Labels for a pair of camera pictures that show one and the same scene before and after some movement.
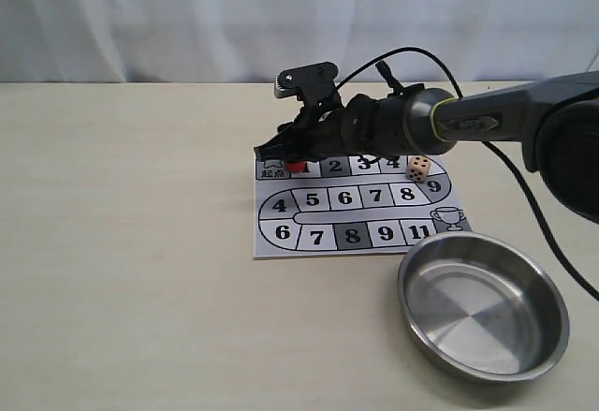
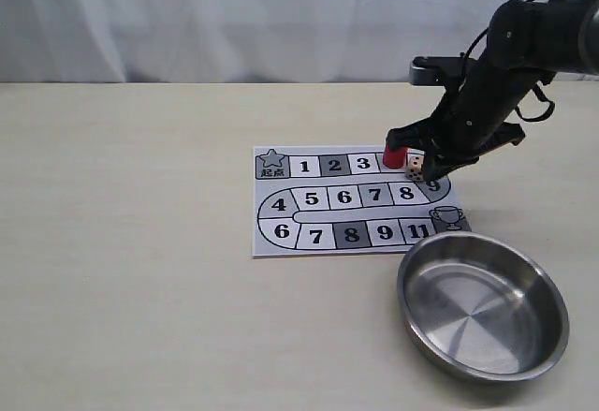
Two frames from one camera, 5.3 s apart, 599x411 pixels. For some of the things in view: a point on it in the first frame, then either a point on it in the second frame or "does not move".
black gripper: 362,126 → 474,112
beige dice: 417,168 does not move
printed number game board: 339,205 does not move
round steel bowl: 482,307 does not move
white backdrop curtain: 248,22 does not move
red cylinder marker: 295,166 → 393,159
